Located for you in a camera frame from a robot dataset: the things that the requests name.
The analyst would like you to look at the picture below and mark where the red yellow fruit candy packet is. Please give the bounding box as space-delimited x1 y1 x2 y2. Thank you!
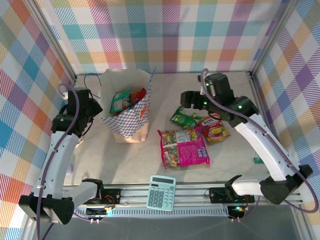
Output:
197 115 231 146

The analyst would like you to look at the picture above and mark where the teal red snack packet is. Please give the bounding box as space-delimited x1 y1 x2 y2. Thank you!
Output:
109 87 135 115

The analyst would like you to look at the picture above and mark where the green spring tea packet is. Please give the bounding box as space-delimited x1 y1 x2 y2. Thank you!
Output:
170 105 201 130

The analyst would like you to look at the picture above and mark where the blue checkered paper bag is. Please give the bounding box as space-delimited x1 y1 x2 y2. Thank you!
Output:
83 66 157 145

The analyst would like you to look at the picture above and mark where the pink fruit candy bag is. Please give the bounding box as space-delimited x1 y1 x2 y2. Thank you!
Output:
156 128 211 170

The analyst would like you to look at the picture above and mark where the red matryoshka candy packet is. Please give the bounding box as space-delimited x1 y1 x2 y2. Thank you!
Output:
128 87 148 106

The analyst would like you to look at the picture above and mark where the small pink white object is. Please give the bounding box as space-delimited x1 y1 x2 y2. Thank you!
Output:
74 136 85 150

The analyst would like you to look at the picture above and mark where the small black controller board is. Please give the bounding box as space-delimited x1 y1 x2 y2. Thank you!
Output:
85 204 117 224
227 204 248 223

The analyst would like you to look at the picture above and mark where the light blue calculator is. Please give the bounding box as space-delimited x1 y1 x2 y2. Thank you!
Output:
146 175 177 212

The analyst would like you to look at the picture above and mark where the aluminium table edge rail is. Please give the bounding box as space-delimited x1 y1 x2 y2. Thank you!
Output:
249 72 302 165

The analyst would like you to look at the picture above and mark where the aluminium frame post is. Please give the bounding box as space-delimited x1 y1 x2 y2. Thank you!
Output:
23 0 78 83
249 0 299 79

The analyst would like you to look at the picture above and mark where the slotted grey cable duct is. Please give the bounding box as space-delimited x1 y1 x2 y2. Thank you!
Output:
38 208 232 218

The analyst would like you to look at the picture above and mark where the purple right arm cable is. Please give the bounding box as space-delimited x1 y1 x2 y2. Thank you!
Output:
198 68 320 214

